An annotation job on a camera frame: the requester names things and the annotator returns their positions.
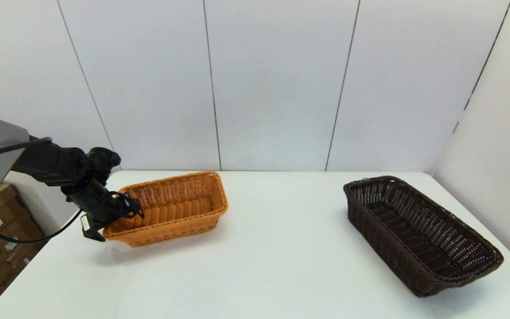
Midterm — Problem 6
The orange wicker basket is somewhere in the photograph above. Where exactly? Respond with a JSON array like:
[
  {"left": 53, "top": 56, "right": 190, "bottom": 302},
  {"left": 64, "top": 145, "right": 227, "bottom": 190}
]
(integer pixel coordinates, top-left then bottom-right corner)
[{"left": 104, "top": 171, "right": 229, "bottom": 247}]

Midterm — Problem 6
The dark brown wicker basket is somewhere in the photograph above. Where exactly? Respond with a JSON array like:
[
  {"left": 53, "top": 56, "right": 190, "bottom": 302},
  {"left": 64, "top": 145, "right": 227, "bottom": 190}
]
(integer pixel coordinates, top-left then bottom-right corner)
[{"left": 344, "top": 176, "right": 504, "bottom": 297}]

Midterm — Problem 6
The cardboard box with white label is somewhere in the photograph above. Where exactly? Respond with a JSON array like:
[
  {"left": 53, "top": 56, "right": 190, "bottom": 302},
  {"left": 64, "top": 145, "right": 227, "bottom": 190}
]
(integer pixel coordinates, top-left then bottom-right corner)
[
  {"left": 0, "top": 200, "right": 35, "bottom": 254},
  {"left": 0, "top": 224, "right": 47, "bottom": 284}
]

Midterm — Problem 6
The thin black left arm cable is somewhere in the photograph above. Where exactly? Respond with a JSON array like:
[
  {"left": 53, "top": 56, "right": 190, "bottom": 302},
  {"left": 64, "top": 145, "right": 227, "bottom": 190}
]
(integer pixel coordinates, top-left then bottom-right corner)
[{"left": 0, "top": 208, "right": 83, "bottom": 244}]

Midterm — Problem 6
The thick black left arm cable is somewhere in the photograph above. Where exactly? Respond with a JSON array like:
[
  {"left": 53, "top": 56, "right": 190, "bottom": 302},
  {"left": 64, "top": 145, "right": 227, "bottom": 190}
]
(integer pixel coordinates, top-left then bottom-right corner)
[{"left": 0, "top": 137, "right": 53, "bottom": 161}]

